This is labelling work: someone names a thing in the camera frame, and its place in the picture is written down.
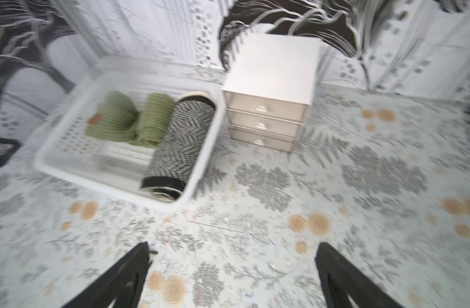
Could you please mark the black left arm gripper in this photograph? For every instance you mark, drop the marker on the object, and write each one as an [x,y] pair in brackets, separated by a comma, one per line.
[8,147]

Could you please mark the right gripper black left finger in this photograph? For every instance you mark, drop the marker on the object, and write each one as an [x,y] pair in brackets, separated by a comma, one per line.
[121,285]

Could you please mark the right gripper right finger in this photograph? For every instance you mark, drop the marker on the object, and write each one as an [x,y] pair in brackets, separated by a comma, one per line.
[342,283]

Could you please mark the white plastic perforated basket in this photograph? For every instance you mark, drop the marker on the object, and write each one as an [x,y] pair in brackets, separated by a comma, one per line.
[112,168]

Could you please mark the black white patterned knit scarf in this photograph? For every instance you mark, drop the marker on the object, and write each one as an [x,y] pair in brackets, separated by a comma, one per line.
[175,157]

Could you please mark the green knit scarf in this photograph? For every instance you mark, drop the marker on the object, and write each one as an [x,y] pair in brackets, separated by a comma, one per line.
[153,121]
[115,119]

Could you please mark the white small drawer box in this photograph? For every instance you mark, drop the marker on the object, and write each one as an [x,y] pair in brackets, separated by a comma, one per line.
[269,90]

